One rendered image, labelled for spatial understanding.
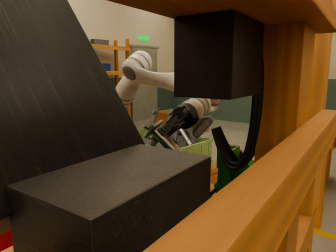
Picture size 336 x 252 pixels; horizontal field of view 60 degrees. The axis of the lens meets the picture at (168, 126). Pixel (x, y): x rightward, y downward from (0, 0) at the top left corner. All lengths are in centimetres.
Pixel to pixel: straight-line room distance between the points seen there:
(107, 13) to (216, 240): 782
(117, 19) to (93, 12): 73
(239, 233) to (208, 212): 4
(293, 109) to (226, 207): 44
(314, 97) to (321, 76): 7
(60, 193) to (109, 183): 7
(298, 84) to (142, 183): 41
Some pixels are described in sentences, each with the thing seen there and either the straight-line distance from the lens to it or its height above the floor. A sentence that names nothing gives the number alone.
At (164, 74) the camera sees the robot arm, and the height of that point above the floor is 139.
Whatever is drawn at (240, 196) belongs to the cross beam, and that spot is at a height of 128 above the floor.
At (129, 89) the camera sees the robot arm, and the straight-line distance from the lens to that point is 124.
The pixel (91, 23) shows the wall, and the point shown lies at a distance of 762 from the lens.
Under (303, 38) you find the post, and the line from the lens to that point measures 69.
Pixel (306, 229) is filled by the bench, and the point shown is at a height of 88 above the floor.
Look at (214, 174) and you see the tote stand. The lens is 193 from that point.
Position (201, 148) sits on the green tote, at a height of 92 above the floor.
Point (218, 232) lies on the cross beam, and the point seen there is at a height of 128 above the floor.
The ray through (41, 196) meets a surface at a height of 124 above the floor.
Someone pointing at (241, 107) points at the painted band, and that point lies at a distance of 846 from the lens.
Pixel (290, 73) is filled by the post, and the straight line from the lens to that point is 69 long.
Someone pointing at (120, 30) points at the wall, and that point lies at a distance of 818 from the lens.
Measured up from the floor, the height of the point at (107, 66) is 153.
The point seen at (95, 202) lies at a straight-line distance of 38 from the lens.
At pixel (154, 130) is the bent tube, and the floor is 125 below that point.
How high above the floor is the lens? 140
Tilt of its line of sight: 10 degrees down
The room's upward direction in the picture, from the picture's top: straight up
